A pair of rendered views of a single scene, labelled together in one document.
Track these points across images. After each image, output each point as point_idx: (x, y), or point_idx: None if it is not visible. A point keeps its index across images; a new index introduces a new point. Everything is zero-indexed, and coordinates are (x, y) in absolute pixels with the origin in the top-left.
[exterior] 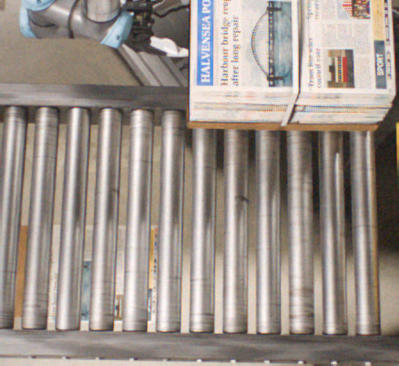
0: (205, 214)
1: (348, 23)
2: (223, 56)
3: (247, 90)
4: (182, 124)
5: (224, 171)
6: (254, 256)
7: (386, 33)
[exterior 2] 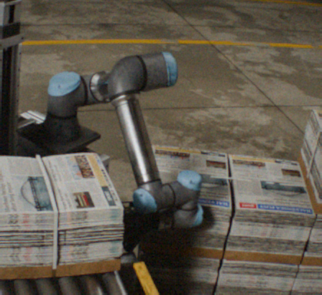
0: None
1: (82, 181)
2: (3, 199)
3: (23, 212)
4: None
5: None
6: None
7: (107, 182)
